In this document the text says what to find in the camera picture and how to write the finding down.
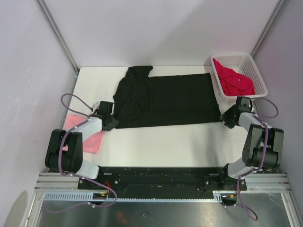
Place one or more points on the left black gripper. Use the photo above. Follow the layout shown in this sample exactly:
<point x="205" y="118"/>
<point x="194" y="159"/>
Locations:
<point x="113" y="124"/>

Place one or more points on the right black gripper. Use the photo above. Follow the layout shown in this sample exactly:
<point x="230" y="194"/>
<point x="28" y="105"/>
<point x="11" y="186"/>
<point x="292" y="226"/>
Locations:
<point x="233" y="108"/>

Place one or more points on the black t shirt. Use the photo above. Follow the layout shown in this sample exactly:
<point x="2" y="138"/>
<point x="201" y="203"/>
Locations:
<point x="144" y="101"/>

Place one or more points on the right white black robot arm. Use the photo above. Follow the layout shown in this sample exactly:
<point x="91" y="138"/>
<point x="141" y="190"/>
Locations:
<point x="263" y="145"/>

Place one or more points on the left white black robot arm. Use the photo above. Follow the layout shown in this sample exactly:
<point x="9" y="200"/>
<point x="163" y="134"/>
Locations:
<point x="65" y="149"/>

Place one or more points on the red crumpled t shirt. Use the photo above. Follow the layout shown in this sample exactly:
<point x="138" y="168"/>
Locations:
<point x="233" y="83"/>

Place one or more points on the pink folded t shirt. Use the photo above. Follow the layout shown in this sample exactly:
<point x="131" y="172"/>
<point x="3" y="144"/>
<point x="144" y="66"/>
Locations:
<point x="93" y="143"/>

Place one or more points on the white plastic basket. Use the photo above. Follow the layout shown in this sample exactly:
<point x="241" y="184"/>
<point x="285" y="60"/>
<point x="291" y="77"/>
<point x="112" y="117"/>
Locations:
<point x="244" y="64"/>

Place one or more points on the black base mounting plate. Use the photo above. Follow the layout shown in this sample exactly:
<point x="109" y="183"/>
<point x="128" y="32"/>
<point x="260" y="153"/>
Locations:
<point x="167" y="183"/>

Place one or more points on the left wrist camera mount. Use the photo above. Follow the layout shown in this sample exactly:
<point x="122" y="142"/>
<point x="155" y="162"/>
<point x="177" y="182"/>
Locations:
<point x="95" y="106"/>

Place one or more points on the right aluminium frame post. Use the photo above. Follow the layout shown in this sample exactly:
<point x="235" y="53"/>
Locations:
<point x="273" y="18"/>

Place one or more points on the aluminium frame post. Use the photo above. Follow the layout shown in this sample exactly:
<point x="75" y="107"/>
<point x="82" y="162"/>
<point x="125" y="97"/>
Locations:
<point x="57" y="34"/>
<point x="273" y="18"/>

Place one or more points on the left aluminium frame post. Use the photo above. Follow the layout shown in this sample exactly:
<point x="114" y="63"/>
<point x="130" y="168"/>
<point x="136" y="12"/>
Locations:
<point x="57" y="34"/>

